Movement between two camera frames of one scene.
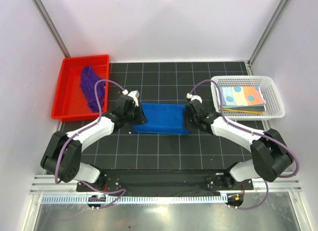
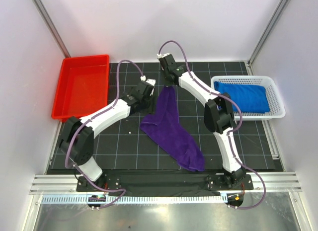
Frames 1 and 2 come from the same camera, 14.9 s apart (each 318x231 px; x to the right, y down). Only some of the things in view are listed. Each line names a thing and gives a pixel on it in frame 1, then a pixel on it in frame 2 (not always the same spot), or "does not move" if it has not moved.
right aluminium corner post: x=250 y=63 does not move
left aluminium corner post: x=50 y=25 does not move
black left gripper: x=141 y=117 → x=151 y=110
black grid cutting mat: x=168 y=83 does not move
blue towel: x=163 y=118 → x=250 y=98
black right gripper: x=186 y=124 → x=166 y=82
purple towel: x=88 y=78 → x=166 y=127
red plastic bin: x=70 y=103 does not move
